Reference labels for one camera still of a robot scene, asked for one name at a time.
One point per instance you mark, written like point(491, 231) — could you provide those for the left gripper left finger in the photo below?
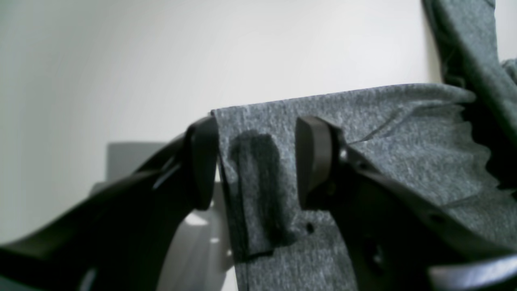
point(117, 239)

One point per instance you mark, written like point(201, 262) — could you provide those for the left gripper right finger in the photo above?
point(396, 240)

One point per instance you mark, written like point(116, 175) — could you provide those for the grey long-sleeve T-shirt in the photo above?
point(407, 187)

